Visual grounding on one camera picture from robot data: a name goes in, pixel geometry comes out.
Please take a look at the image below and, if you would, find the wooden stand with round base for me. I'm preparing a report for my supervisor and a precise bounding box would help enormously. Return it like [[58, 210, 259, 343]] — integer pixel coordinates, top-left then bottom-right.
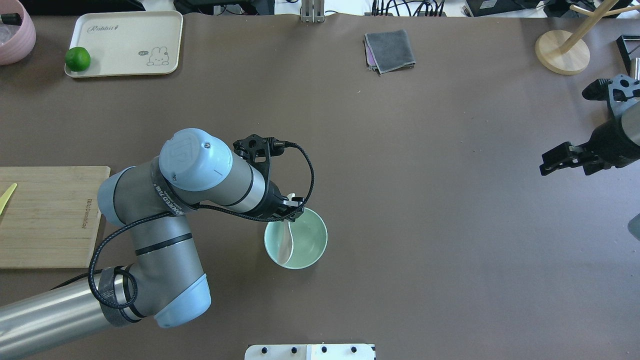
[[534, 0, 640, 76]]

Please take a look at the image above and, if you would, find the bamboo cutting board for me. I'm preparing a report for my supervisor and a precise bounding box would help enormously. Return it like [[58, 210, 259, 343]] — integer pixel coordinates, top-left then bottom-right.
[[0, 166, 111, 269]]

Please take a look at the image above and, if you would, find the green ceramic bowl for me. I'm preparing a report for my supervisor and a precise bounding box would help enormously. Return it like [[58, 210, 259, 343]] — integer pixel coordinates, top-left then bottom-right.
[[263, 208, 329, 270]]

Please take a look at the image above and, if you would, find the white ceramic spoon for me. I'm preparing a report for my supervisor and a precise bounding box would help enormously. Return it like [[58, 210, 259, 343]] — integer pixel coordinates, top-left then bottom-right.
[[277, 219, 294, 265]]

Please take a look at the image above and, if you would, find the white camera post with base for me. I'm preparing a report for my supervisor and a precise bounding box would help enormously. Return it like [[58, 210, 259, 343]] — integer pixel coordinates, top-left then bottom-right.
[[244, 342, 377, 360]]

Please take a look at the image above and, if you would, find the aluminium frame post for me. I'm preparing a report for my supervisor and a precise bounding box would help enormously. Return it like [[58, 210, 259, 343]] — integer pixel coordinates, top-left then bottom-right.
[[300, 0, 325, 24]]

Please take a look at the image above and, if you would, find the green lime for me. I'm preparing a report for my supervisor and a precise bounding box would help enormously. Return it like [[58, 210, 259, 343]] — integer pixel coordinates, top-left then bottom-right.
[[64, 47, 92, 72]]

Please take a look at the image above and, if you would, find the pink bowl with ice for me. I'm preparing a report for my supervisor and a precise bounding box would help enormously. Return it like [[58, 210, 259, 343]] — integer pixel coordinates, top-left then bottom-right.
[[0, 0, 36, 66]]

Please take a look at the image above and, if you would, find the beige rabbit tray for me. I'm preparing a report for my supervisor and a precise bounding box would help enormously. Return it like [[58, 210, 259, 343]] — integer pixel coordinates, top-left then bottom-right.
[[64, 10, 183, 78]]

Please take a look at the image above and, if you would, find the yellow plastic knife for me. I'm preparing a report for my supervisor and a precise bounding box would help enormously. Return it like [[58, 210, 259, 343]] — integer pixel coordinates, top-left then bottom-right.
[[0, 182, 18, 215]]

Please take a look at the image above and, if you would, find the grey folded cloth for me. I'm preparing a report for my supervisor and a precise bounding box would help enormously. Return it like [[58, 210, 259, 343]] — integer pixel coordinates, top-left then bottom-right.
[[363, 29, 416, 75]]

